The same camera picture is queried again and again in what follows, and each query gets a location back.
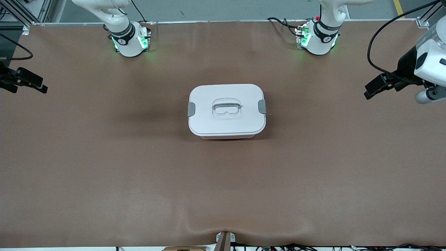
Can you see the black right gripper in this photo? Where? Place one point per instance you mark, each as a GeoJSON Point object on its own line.
{"type": "Point", "coordinates": [4, 78]}

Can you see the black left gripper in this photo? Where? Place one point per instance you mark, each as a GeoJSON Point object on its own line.
{"type": "Point", "coordinates": [405, 68]}

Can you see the white box lid grey latches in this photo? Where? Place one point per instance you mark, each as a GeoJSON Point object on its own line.
{"type": "Point", "coordinates": [226, 123]}

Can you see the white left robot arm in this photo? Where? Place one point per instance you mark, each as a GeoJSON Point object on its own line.
{"type": "Point", "coordinates": [324, 35]}

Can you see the pink plastic storage box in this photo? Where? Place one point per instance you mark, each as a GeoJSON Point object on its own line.
{"type": "Point", "coordinates": [226, 137]}

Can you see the brown table mat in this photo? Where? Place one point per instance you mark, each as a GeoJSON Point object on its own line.
{"type": "Point", "coordinates": [223, 191]}

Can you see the metal table edge clamp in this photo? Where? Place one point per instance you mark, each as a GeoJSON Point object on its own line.
{"type": "Point", "coordinates": [225, 240]}

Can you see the aluminium frame profile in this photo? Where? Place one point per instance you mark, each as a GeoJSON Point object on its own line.
{"type": "Point", "coordinates": [21, 12]}
{"type": "Point", "coordinates": [430, 12]}

